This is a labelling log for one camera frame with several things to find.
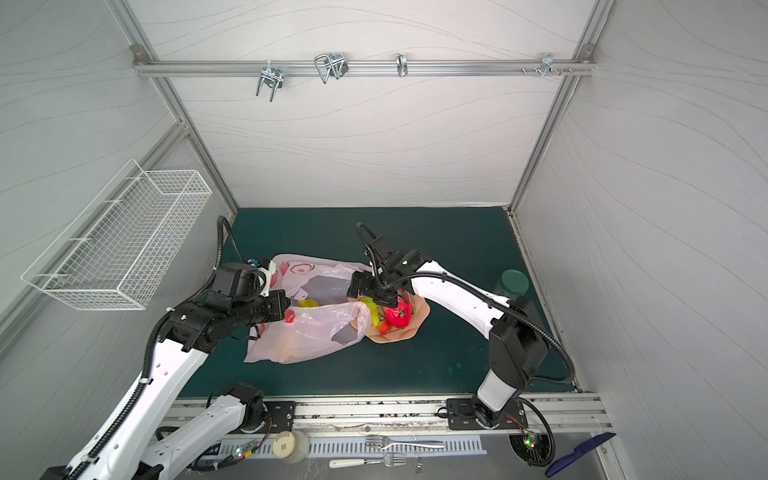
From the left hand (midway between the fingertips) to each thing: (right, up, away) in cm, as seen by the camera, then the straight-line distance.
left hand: (295, 296), depth 73 cm
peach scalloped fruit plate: (+33, -7, +15) cm, 37 cm away
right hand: (+16, 0, +7) cm, 18 cm away
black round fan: (+59, -37, -1) cm, 70 cm away
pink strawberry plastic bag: (+8, -4, -3) cm, 10 cm away
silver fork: (+22, -33, -4) cm, 40 cm away
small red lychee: (+22, -12, +12) cm, 28 cm away
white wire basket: (-40, +12, -5) cm, 42 cm away
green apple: (-1, -5, +14) cm, 15 cm away
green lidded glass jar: (+60, 0, +15) cm, 62 cm away
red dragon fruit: (+26, -7, +9) cm, 29 cm away
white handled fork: (+24, -37, -4) cm, 45 cm away
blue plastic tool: (+68, -36, -4) cm, 77 cm away
